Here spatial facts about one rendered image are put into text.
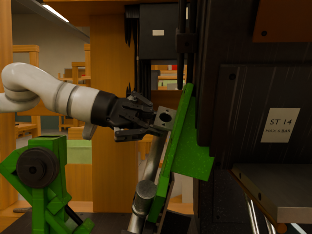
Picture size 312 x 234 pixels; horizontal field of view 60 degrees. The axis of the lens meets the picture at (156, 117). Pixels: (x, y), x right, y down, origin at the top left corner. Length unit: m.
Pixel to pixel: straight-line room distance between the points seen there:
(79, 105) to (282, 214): 0.41
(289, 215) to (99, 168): 0.66
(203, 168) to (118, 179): 0.44
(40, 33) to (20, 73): 11.55
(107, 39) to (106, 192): 0.48
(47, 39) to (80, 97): 11.42
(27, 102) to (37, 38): 11.54
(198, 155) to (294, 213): 0.21
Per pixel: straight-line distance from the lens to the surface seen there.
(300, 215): 0.34
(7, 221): 0.97
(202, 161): 0.49
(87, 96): 0.57
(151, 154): 0.63
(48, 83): 0.60
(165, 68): 7.51
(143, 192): 0.49
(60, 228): 0.59
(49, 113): 1.02
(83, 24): 1.01
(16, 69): 0.62
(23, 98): 0.64
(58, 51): 11.69
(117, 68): 0.86
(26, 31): 12.44
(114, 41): 0.87
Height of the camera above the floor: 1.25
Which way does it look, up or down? 4 degrees down
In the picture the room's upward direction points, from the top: straight up
